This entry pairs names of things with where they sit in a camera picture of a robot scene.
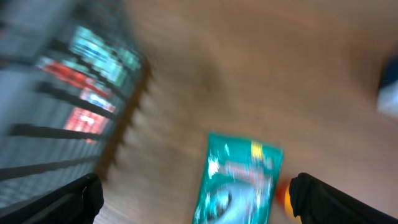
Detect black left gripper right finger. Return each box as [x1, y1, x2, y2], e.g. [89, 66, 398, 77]
[289, 173, 397, 224]

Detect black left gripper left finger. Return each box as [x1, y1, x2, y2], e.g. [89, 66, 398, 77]
[1, 173, 104, 224]

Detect green foil snack bag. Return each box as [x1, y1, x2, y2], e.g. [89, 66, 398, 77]
[192, 133, 284, 224]

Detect red stick sachet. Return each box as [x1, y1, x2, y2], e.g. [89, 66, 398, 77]
[35, 57, 113, 97]

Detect light teal small packet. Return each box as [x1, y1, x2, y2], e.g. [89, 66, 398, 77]
[69, 26, 141, 86]

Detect red white tissue packet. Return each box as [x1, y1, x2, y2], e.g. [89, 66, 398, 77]
[64, 108, 108, 134]

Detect white barcode scanner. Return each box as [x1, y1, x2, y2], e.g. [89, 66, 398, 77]
[377, 54, 397, 118]

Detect red sauce bottle green cap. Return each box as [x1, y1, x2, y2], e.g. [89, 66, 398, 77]
[275, 180, 302, 224]

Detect grey plastic mesh basket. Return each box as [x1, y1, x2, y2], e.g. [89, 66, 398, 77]
[1, 0, 143, 209]

